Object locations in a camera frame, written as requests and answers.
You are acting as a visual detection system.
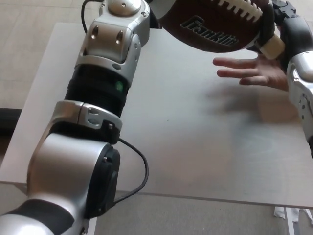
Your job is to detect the person's bare hand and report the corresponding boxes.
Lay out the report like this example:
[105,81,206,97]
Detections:
[213,55,291,93]

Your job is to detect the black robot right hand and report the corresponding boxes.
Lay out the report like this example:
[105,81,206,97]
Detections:
[246,0,313,69]

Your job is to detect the brown Franklin football white stripes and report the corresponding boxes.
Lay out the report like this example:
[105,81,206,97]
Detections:
[158,0,274,53]

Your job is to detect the white crumpled paper scrap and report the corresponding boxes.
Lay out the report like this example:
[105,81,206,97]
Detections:
[273,207,309,222]

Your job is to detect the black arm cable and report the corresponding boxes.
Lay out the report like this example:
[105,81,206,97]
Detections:
[81,0,150,204]

